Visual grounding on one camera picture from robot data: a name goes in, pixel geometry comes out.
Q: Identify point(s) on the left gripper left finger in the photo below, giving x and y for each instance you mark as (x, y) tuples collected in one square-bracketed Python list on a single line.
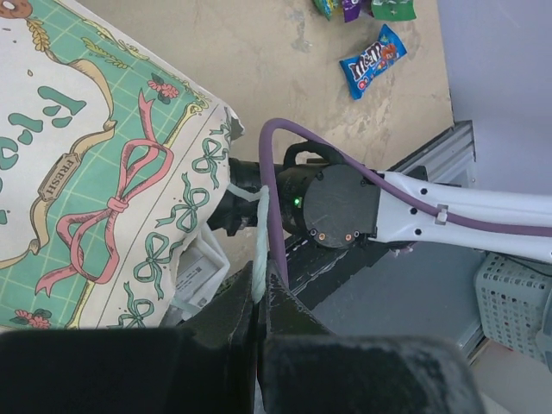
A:
[(204, 365)]

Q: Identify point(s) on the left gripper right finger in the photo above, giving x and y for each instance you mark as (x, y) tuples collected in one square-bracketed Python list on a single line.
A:
[(307, 369)]

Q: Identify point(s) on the green floral paper bag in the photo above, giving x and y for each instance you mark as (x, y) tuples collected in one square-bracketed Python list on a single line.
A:
[(111, 163)]

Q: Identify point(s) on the blue M&M's candy bag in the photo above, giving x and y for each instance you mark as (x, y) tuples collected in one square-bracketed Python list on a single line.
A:
[(360, 71)]

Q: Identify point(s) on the purple berry Fox's candy bag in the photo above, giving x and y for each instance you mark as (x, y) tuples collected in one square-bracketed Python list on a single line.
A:
[(353, 9)]

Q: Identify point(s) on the green spring tea candy bag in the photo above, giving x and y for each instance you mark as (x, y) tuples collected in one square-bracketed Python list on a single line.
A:
[(393, 10)]

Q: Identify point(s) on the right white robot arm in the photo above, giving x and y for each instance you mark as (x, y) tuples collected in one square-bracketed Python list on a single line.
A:
[(414, 210)]

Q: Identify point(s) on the grey perforated plastic basket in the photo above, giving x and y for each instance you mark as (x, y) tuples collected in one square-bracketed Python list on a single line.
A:
[(514, 301)]

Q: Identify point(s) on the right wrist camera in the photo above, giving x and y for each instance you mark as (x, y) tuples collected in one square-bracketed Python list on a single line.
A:
[(202, 269)]

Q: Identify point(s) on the aluminium frame rail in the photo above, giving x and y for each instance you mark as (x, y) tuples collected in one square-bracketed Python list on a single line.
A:
[(448, 159)]

